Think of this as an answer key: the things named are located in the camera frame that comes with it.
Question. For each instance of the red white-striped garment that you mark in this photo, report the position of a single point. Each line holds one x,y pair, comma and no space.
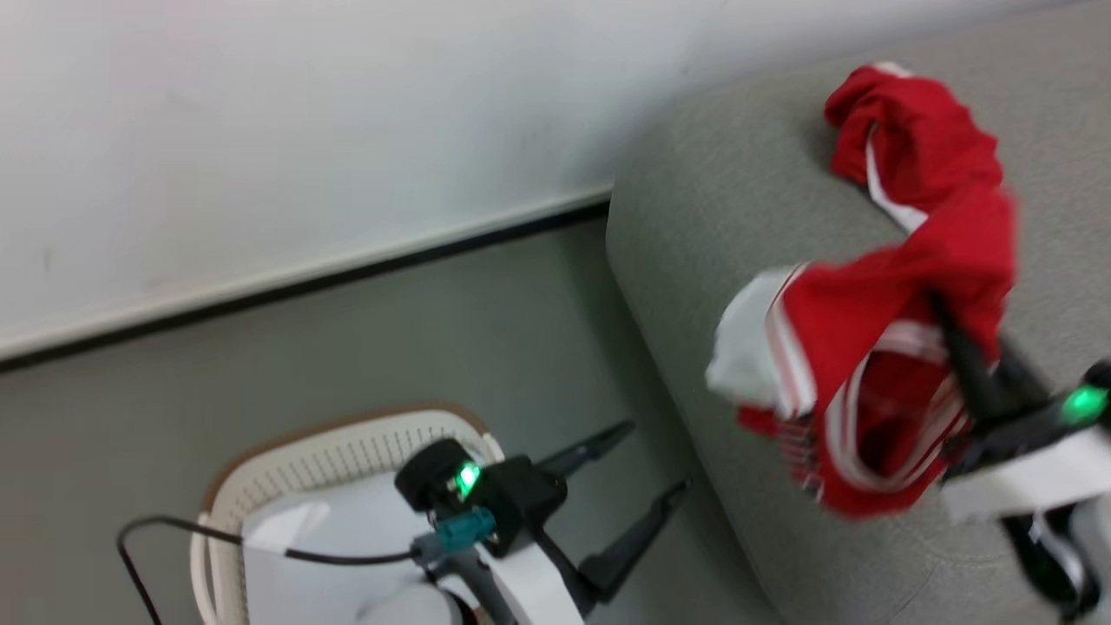
868,330

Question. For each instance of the grey fabric sofa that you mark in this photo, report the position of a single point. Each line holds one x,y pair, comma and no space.
712,174

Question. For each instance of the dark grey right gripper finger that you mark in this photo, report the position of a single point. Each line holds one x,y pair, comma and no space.
1022,378
968,360

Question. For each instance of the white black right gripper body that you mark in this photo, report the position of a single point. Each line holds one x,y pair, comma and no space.
1024,460

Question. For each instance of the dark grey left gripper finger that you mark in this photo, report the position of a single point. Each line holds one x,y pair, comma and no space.
638,542
586,444

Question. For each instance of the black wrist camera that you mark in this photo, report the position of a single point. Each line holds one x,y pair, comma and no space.
430,473
1089,404

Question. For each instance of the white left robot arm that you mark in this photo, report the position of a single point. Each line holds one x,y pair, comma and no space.
408,608

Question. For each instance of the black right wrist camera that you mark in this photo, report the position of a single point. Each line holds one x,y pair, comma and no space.
1089,404

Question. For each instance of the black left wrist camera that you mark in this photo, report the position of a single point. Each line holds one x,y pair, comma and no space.
430,473

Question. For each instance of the white garment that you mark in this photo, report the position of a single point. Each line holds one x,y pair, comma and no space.
330,529

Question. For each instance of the cream perforated laundry basket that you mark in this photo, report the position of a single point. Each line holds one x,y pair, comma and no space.
330,456

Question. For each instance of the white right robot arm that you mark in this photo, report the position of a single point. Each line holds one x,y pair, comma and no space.
1055,564

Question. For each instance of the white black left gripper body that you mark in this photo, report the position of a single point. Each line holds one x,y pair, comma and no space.
525,499

